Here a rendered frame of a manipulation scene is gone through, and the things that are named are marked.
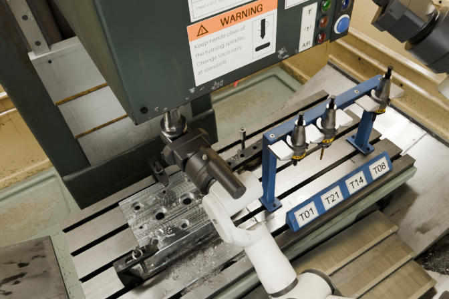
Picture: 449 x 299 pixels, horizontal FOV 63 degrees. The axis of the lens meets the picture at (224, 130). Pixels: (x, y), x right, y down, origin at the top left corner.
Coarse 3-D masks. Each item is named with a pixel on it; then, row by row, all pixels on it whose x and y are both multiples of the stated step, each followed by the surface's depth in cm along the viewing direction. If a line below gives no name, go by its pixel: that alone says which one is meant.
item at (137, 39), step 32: (64, 0) 65; (96, 0) 42; (128, 0) 44; (160, 0) 46; (256, 0) 54; (320, 0) 61; (96, 32) 47; (128, 32) 46; (160, 32) 49; (288, 32) 62; (96, 64) 64; (128, 64) 49; (160, 64) 52; (256, 64) 62; (128, 96) 52; (160, 96) 55; (192, 96) 59
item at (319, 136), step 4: (308, 124) 107; (312, 124) 107; (308, 128) 106; (312, 128) 106; (316, 128) 106; (308, 132) 105; (312, 132) 105; (316, 132) 105; (320, 132) 105; (312, 136) 104; (316, 136) 104; (320, 136) 104; (324, 136) 104; (312, 140) 103; (316, 140) 103; (320, 140) 103
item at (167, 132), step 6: (180, 114) 91; (162, 120) 90; (162, 126) 88; (180, 126) 89; (186, 126) 91; (162, 132) 90; (168, 132) 88; (174, 132) 88; (180, 132) 90; (174, 138) 89
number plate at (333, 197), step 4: (336, 188) 122; (328, 192) 121; (332, 192) 122; (336, 192) 122; (340, 192) 123; (320, 196) 120; (324, 196) 121; (328, 196) 121; (332, 196) 122; (336, 196) 122; (340, 196) 123; (324, 200) 121; (328, 200) 121; (332, 200) 122; (336, 200) 122; (340, 200) 123; (324, 204) 121; (328, 204) 121; (332, 204) 122; (328, 208) 121
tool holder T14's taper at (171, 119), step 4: (168, 112) 85; (172, 112) 85; (176, 112) 86; (164, 116) 86; (168, 116) 85; (172, 116) 86; (176, 116) 86; (164, 120) 87; (168, 120) 86; (172, 120) 86; (176, 120) 87; (180, 120) 88; (164, 124) 88; (168, 124) 87; (172, 124) 87; (176, 124) 87; (180, 124) 88; (172, 128) 88
